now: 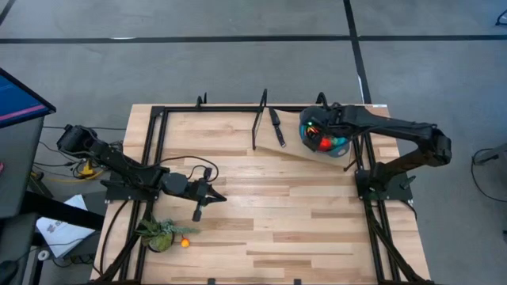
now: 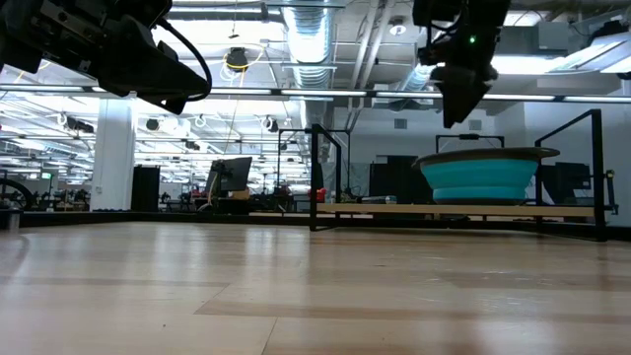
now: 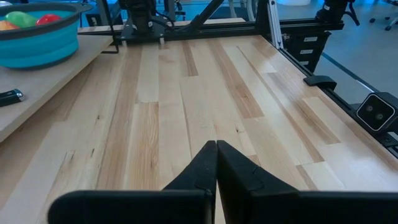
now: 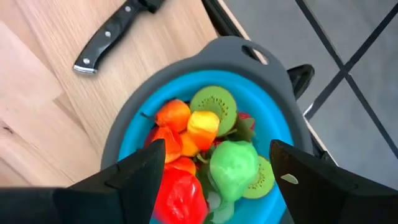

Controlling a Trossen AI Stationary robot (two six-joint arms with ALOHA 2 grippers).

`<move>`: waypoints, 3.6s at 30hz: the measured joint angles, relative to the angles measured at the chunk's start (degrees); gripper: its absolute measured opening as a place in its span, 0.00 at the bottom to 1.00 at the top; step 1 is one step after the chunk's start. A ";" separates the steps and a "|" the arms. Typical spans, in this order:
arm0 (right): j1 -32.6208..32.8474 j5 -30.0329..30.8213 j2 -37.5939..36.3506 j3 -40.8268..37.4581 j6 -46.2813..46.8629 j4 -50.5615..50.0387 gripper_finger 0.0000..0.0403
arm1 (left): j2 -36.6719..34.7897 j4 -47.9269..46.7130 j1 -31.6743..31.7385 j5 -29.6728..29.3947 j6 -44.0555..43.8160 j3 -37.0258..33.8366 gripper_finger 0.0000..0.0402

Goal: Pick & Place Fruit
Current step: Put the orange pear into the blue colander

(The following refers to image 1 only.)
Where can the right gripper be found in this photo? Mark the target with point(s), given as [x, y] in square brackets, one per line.
[328, 120]

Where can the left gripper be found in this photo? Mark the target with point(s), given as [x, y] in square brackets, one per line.
[200, 191]

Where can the blue collapsible bowl grey rim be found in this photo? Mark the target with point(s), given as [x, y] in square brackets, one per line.
[340, 150]

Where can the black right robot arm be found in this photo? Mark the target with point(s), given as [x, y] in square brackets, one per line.
[396, 126]

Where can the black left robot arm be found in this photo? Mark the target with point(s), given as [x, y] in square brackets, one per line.
[119, 162]

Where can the small orange fruit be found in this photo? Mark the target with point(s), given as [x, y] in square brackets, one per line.
[185, 242]

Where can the black kitchen knife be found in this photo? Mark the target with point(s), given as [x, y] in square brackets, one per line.
[277, 132]

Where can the black metal shelf stand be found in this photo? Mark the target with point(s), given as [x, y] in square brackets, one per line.
[258, 122]

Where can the potted succulent plant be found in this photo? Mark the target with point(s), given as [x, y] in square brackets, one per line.
[160, 241]

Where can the white table label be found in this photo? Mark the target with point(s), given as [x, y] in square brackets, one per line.
[380, 105]

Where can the black desk beam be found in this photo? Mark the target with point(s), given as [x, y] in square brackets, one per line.
[59, 210]

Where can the white paper sheets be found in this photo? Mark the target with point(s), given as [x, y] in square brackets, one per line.
[63, 237]

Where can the grey floor stand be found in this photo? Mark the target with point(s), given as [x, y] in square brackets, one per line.
[495, 154]

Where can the white tape roll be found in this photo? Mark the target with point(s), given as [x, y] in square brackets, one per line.
[40, 255]

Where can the grey desk cabinet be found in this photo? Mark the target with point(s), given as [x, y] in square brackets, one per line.
[16, 170]

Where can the monitor with blue screen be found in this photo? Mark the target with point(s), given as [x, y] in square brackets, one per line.
[20, 99]

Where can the black curved frame bracket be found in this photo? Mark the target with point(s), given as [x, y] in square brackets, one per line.
[199, 103]
[321, 99]

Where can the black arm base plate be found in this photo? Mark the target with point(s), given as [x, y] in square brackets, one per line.
[115, 194]
[396, 194]

